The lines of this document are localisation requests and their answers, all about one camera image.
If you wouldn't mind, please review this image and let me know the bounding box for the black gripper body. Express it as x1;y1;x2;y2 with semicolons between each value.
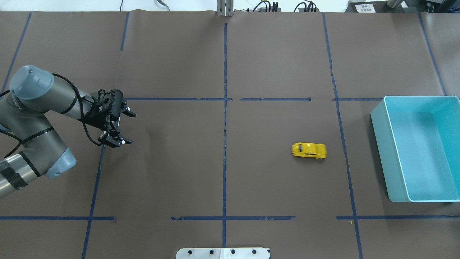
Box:
83;89;124;134

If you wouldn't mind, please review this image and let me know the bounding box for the yellow beetle toy car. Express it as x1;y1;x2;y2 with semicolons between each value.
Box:
291;142;327;159

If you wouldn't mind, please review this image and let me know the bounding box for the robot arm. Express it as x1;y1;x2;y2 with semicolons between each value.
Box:
0;64;136;198

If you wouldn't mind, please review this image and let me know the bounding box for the teal plastic storage bin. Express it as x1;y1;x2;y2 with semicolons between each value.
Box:
370;96;460;202

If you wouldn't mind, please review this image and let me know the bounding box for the white camera stand post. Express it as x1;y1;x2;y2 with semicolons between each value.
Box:
176;247;271;259

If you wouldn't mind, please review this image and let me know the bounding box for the aluminium frame post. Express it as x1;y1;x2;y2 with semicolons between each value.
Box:
216;0;235;17

